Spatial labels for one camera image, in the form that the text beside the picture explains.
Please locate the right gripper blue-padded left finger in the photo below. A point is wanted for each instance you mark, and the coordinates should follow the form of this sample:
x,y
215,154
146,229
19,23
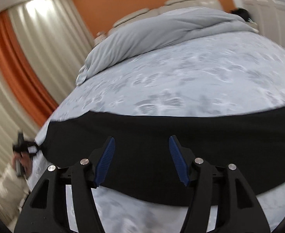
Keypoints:
x,y
45,208

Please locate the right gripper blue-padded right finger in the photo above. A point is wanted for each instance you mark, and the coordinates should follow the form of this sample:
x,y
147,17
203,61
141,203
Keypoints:
x,y
238,209

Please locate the black pants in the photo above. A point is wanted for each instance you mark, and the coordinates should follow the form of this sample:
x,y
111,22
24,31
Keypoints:
x,y
153,153

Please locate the person's left hand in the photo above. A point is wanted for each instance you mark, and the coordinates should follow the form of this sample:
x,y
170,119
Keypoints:
x,y
26,162

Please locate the orange curtain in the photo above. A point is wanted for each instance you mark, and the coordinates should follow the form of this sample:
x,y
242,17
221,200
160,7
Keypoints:
x,y
20,77

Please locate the cream curtain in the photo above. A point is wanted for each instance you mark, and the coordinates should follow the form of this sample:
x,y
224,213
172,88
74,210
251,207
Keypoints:
x,y
55,41

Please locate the white floral bed sheet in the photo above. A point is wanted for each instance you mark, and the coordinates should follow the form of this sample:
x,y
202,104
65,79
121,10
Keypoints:
x,y
225,74

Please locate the grey duvet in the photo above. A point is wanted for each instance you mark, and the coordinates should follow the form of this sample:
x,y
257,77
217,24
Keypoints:
x,y
167,29

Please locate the black object on nightstand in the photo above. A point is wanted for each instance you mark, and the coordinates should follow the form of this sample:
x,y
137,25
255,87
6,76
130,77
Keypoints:
x,y
243,13

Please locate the cream leather headboard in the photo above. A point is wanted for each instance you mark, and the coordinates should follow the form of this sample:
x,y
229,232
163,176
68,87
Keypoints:
x,y
168,6

